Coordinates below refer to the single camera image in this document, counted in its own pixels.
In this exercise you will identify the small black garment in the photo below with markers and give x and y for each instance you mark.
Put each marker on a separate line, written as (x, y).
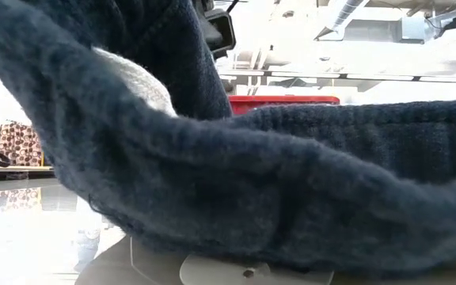
(251, 178)

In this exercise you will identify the red plastic laundry basket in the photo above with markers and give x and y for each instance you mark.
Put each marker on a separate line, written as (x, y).
(283, 103)

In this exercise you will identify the white round hang tag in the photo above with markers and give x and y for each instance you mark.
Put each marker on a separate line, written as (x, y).
(232, 271)

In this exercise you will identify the ceiling light strip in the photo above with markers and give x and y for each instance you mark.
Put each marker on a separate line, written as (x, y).
(350, 76)

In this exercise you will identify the brown patterned fabric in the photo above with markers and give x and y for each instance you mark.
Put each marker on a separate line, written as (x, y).
(20, 144)

